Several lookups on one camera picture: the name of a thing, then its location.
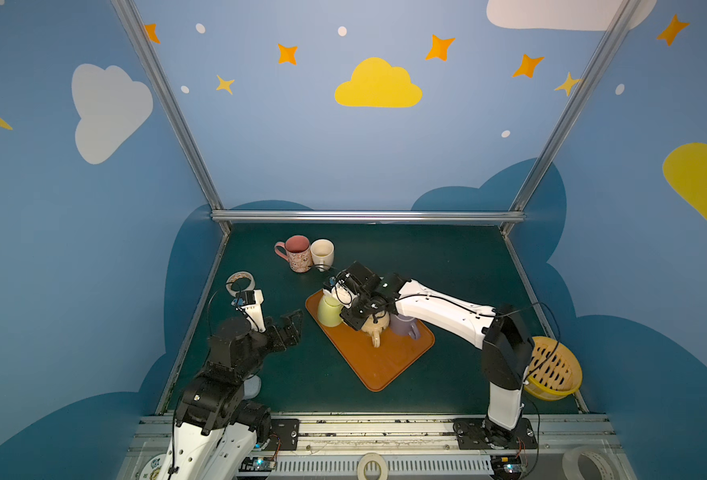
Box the light green mug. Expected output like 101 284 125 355
317 293 344 328

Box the pink ghost mug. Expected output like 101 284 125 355
275 235 313 273

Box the cream white mug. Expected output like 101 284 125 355
311 239 335 271

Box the orange plastic tray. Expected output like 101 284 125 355
306 291 435 392

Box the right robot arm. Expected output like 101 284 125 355
323 262 535 435

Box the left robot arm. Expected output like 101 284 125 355
158 310 304 479

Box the lavender mug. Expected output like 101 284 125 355
389 314 421 340

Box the beige ceramic teapot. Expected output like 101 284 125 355
361 311 389 348

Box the grey sponge pad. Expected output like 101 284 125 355
244 375 262 400

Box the masking tape roll on table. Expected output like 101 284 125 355
225 271 257 297

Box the white tape roll front centre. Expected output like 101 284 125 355
357 452 389 480

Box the green label sticker roll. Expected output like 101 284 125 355
137 454 165 480

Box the yellow plastic basket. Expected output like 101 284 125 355
525 336 583 401

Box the clear tape roll front right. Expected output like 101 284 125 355
561 447 619 480

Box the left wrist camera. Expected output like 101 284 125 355
232 290 266 333

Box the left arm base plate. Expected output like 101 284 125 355
263 418 301 452

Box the aluminium frame back bar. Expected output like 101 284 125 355
211 209 525 224

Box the aluminium front rail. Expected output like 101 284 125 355
116 413 637 480

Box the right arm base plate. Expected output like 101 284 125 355
453 417 539 450

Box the aluminium frame right post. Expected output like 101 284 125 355
501 0 643 238

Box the aluminium frame post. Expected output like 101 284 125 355
111 0 223 215
501 0 643 238

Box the aluminium frame left post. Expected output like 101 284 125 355
111 0 223 215

